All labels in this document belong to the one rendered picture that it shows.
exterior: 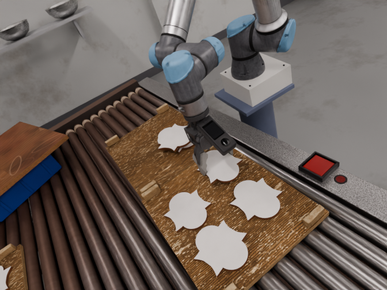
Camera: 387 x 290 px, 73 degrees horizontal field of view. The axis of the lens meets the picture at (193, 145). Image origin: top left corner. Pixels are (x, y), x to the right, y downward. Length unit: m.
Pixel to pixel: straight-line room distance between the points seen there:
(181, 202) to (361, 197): 0.47
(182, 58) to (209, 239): 0.44
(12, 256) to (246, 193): 0.76
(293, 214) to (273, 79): 0.66
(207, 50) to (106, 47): 3.32
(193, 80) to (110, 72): 3.44
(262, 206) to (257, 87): 0.59
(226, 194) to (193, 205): 0.10
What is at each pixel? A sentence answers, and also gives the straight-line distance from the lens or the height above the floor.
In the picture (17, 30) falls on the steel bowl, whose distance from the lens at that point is 3.38.
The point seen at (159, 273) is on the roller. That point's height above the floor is 0.91.
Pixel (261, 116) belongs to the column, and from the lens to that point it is 1.30.
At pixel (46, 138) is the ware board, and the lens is 1.32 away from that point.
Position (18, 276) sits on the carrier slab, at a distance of 1.01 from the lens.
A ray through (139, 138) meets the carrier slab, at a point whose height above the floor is 0.94.
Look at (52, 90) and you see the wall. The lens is 4.04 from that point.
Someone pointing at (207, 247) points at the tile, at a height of 0.95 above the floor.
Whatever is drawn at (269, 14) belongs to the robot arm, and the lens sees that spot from 1.02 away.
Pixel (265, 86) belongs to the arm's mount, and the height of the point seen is 0.93.
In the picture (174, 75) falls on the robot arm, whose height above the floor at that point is 1.29.
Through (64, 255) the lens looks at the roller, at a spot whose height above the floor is 0.92.
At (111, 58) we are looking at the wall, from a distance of 4.01.
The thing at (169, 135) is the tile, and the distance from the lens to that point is 1.00.
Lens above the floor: 1.54
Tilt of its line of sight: 38 degrees down
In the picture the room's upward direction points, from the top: 23 degrees counter-clockwise
